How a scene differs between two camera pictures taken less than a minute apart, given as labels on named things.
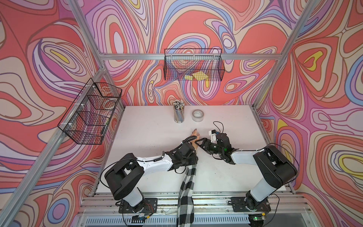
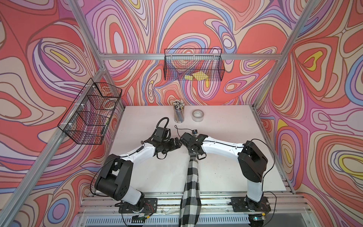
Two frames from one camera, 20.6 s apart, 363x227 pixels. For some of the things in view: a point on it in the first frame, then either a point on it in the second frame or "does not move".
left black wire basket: [90, 116] does not move
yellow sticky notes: [199, 75] does not move
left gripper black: [194, 155] to [172, 146]
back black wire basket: [194, 64] does not move
